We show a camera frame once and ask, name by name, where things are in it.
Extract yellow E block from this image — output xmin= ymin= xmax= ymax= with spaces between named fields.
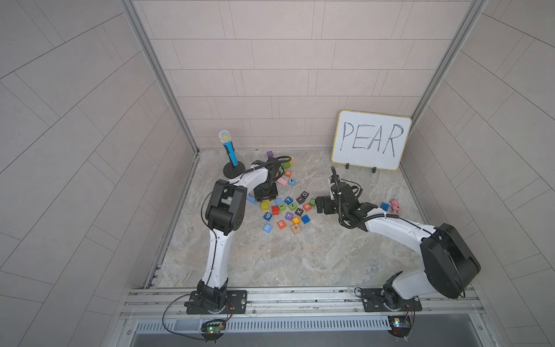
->
xmin=261 ymin=200 xmax=270 ymax=211

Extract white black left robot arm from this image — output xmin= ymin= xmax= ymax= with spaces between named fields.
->
xmin=184 ymin=156 xmax=293 ymax=314

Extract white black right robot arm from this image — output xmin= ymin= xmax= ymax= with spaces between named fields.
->
xmin=316 ymin=167 xmax=481 ymax=311

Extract pink block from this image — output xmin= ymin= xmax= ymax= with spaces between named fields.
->
xmin=276 ymin=176 xmax=289 ymax=187

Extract blue toy microphone on stand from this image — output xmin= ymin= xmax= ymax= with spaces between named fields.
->
xmin=219 ymin=130 xmax=245 ymax=179

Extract tan plus block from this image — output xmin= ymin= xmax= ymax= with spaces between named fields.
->
xmin=291 ymin=224 xmax=302 ymax=235

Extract pink pig toy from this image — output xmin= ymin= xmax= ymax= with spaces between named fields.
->
xmin=390 ymin=199 xmax=400 ymax=214

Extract yellow framed whiteboard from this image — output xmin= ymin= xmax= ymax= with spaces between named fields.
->
xmin=331 ymin=110 xmax=412 ymax=171

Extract right circuit board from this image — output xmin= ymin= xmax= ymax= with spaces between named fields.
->
xmin=387 ymin=316 xmax=413 ymax=338

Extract circuit board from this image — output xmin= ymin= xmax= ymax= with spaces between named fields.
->
xmin=387 ymin=316 xmax=413 ymax=338
xmin=200 ymin=320 xmax=225 ymax=343

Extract left circuit board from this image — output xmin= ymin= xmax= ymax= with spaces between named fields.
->
xmin=200 ymin=320 xmax=225 ymax=343

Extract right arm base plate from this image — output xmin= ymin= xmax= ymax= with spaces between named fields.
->
xmin=354 ymin=287 xmax=422 ymax=312

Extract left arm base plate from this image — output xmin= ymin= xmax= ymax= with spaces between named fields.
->
xmin=184 ymin=288 xmax=248 ymax=315

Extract aluminium rail frame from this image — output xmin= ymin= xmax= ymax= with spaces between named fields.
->
xmin=119 ymin=286 xmax=485 ymax=337

